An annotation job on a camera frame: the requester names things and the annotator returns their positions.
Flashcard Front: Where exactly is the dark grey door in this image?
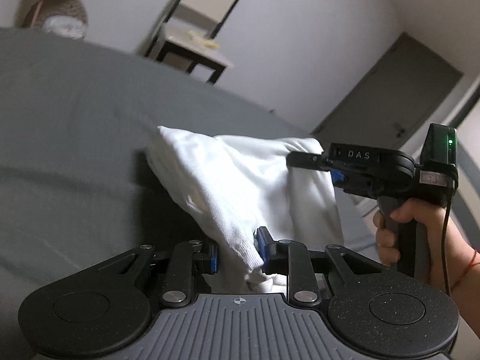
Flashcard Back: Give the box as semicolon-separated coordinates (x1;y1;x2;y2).
313;33;462;150

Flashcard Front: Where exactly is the person's right hand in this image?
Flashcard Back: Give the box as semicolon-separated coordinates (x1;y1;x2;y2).
373;197;461;291

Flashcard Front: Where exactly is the grey bed sheet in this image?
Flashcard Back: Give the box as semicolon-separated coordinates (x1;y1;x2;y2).
0;27;380;360

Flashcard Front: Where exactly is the white long-sleeve shirt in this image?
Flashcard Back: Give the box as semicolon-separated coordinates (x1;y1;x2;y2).
146;126;343;293

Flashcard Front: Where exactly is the yellow cloth on chair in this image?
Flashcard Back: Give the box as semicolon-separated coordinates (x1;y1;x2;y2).
186;30;220;50

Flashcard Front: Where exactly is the person's right forearm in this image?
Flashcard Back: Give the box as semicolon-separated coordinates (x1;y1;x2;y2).
448;224;479;341

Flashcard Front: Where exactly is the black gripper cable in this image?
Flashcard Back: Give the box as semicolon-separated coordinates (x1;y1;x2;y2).
441;177;457;297

